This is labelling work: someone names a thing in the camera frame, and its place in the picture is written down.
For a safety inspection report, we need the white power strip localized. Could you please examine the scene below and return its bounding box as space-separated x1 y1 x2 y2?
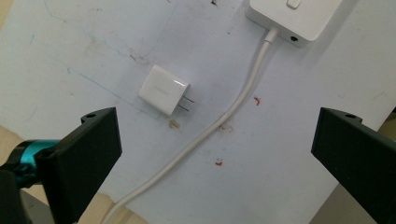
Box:
245 0 343 49

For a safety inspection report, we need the white charger plug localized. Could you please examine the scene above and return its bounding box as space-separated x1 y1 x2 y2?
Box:
137 64 196 118

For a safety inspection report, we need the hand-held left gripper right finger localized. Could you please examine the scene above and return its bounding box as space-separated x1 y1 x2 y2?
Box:
310 106 396 224

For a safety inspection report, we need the white power cable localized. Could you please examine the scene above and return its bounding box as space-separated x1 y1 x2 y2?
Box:
100 27 280 224

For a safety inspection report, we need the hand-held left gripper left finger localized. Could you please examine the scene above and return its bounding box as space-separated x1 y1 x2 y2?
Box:
34 106 123 224

